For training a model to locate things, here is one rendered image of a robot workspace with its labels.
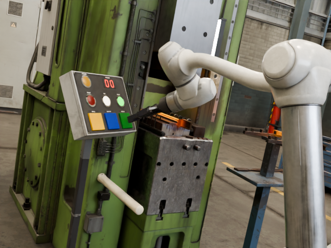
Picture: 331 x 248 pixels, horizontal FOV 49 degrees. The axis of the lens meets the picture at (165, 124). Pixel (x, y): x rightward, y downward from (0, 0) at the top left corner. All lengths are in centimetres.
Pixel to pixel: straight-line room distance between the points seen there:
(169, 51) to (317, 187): 74
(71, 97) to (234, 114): 838
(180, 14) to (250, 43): 785
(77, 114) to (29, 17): 565
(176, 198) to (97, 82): 87
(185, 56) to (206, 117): 103
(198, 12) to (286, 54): 118
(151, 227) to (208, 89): 99
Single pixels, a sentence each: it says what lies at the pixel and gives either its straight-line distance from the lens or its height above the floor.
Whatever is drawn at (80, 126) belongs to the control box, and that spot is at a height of 98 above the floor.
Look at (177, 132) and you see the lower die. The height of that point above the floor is 94.
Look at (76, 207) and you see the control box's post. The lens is 182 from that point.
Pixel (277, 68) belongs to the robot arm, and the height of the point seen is 132.
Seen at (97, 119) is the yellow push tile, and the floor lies 102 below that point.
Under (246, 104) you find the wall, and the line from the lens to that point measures 993.
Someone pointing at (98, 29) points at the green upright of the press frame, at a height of 144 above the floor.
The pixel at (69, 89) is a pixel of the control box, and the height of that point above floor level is 112.
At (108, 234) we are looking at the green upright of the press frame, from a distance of 227.
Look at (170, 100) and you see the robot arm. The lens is 152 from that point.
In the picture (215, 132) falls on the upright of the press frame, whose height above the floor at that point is 93.
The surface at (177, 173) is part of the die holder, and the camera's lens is 209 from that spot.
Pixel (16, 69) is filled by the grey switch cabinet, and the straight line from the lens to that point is 709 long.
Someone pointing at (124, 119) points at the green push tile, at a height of 101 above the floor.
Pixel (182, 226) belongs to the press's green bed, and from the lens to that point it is 227.
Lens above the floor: 127
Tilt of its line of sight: 8 degrees down
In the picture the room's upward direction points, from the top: 10 degrees clockwise
